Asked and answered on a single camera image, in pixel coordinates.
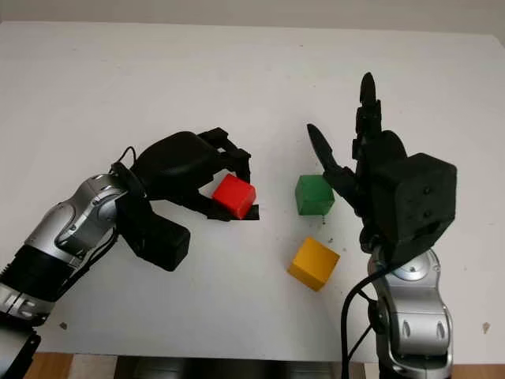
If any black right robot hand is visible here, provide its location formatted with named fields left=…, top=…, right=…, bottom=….
left=306, top=72, right=408, bottom=254

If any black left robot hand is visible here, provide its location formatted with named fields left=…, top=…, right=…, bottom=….
left=132, top=126, right=253, bottom=223

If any green wooden block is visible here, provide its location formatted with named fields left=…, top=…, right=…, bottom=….
left=294, top=174, right=336, bottom=217

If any red wooden block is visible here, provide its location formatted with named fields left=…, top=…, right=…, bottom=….
left=211, top=174, right=256, bottom=220

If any yellow wooden block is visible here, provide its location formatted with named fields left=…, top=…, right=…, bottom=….
left=286, top=236, right=341, bottom=293

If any black tape strip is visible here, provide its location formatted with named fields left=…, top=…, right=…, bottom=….
left=232, top=204, right=261, bottom=222

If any dark robot torso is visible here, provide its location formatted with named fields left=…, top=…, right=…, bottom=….
left=114, top=355, right=368, bottom=379

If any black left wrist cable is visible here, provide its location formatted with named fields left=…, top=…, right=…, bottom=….
left=39, top=145, right=149, bottom=313

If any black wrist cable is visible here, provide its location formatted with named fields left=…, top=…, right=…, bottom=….
left=39, top=145, right=149, bottom=313
left=340, top=268, right=394, bottom=379

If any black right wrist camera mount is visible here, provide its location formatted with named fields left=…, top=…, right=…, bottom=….
left=393, top=152, right=458, bottom=265

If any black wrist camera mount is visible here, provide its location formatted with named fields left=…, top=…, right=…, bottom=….
left=117, top=193, right=192, bottom=272
left=393, top=152, right=458, bottom=265

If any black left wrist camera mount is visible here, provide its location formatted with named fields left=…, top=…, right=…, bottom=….
left=117, top=193, right=192, bottom=272

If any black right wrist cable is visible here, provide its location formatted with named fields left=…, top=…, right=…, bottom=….
left=340, top=268, right=394, bottom=379

